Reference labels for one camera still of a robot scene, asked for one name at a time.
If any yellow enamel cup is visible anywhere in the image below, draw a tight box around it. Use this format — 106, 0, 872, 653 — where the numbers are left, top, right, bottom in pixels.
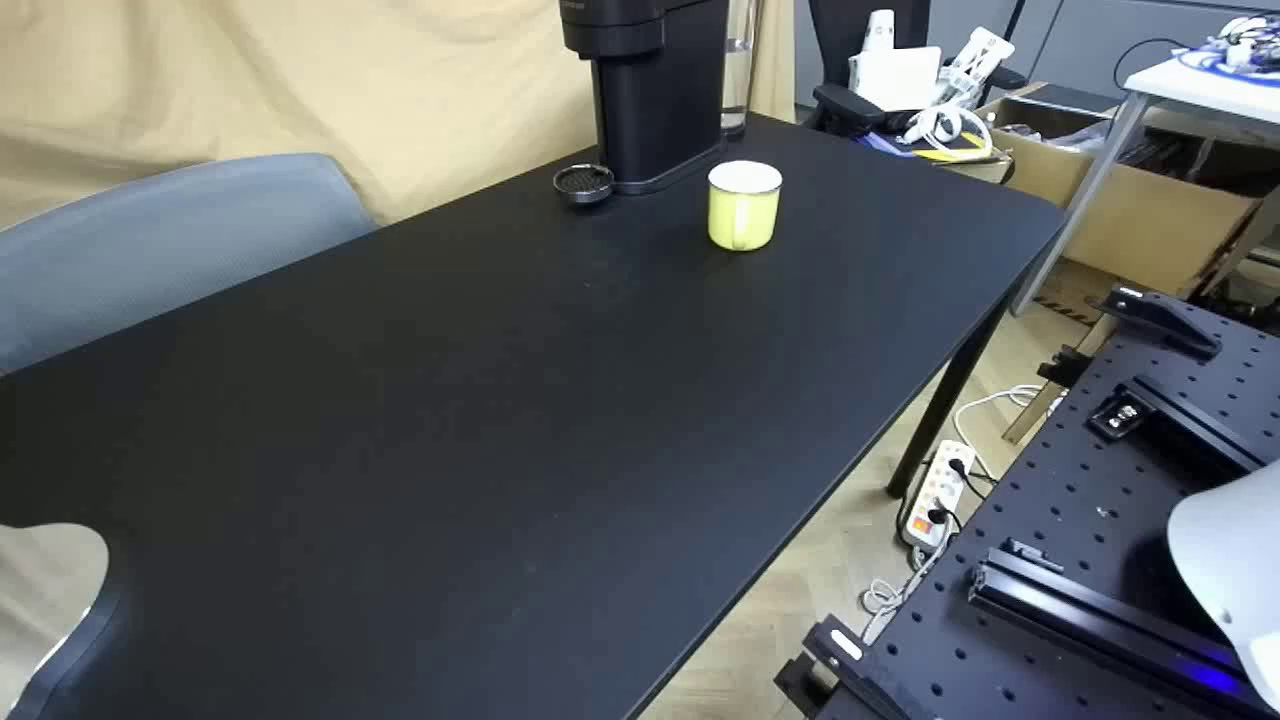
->
704, 154, 788, 255

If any black machine column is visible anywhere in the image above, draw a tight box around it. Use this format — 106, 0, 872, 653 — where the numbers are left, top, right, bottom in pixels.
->
555, 0, 730, 198

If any clear glass tumbler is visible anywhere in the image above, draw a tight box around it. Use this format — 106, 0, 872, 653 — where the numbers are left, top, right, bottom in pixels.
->
716, 0, 764, 142

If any black table leg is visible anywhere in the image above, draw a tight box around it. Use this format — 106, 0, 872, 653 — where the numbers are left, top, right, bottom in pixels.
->
884, 312, 1003, 501

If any white power strip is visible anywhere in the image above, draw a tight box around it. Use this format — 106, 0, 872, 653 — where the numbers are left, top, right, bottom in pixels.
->
901, 435, 981, 552

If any black flat device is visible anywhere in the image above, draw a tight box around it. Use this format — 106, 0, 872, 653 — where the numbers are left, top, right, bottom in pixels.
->
812, 80, 922, 140

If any black chair back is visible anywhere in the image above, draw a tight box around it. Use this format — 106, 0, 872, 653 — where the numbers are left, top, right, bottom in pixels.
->
802, 0, 937, 92

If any beige curtain cloth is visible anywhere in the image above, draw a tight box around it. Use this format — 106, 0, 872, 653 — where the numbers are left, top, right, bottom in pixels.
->
0, 0, 802, 233

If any black perforated breadboard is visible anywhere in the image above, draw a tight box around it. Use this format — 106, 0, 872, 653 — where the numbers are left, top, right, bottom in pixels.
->
772, 297, 1280, 720

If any small black labelled block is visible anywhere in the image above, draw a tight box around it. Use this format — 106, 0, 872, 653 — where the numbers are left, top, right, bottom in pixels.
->
1084, 384, 1155, 442

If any black clamp block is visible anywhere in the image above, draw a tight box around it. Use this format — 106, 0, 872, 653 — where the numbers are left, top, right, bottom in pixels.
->
1101, 279, 1222, 364

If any cardboard box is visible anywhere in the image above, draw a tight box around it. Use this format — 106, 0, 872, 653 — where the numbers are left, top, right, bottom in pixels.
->
993, 82, 1263, 298

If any white side table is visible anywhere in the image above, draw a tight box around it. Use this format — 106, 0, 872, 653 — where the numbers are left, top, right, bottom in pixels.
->
1011, 52, 1280, 318

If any colourful clutter pile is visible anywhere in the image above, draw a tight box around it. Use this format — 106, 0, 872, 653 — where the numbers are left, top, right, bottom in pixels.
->
1173, 11, 1280, 82

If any black round ring lid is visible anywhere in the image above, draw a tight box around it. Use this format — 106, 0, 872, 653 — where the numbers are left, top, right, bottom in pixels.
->
548, 161, 619, 213

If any white floor cable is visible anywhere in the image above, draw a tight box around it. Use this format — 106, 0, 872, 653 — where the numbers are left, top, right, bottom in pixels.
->
946, 378, 1051, 450

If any white cables and device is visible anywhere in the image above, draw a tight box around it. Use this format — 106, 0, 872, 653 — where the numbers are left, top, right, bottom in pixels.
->
847, 9, 943, 115

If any white coiled cable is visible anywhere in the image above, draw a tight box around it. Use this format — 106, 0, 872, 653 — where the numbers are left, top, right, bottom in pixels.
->
894, 95, 1001, 161

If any black aluminium rail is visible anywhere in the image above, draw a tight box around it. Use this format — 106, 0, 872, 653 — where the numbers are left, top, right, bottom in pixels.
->
965, 534, 1273, 711

